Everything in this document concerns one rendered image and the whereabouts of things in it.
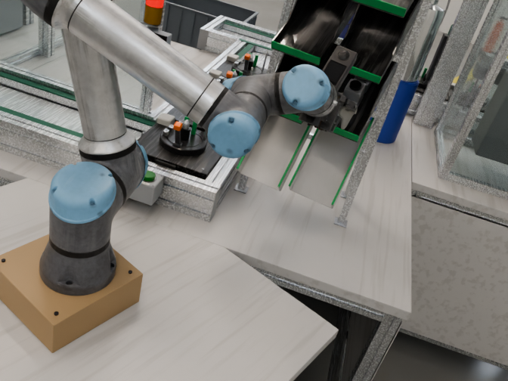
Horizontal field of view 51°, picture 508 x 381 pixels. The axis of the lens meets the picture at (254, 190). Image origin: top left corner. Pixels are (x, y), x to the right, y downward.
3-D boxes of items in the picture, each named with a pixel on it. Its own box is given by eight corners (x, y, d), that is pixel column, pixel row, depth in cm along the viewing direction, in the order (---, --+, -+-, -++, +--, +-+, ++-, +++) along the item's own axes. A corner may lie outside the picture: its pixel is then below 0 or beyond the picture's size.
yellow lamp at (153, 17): (156, 26, 153) (159, 9, 150) (140, 21, 154) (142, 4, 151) (163, 23, 157) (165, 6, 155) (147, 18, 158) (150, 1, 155)
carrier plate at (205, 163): (205, 180, 149) (207, 174, 147) (127, 153, 151) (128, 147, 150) (230, 146, 169) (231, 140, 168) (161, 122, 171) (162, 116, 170)
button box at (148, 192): (151, 206, 141) (154, 187, 138) (80, 181, 143) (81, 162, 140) (162, 193, 147) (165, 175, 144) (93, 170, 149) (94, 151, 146)
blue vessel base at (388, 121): (394, 147, 219) (419, 88, 204) (358, 136, 220) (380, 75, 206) (395, 133, 232) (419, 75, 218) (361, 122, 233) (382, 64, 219)
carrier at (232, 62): (267, 94, 211) (274, 65, 205) (210, 77, 214) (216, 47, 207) (279, 77, 232) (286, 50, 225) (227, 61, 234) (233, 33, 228)
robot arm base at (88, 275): (62, 307, 101) (63, 270, 96) (26, 259, 109) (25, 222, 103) (129, 277, 112) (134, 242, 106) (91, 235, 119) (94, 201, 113)
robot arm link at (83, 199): (35, 241, 100) (35, 184, 93) (70, 203, 111) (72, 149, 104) (94, 261, 99) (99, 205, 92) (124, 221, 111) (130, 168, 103)
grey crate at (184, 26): (234, 60, 336) (243, 25, 323) (144, 32, 342) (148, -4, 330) (252, 44, 371) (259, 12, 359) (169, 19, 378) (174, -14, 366)
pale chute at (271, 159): (280, 191, 145) (279, 187, 141) (238, 173, 149) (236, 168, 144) (323, 106, 151) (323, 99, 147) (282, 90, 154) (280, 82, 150)
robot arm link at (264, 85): (209, 94, 89) (272, 87, 86) (226, 72, 99) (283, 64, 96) (219, 135, 93) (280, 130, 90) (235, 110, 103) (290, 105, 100)
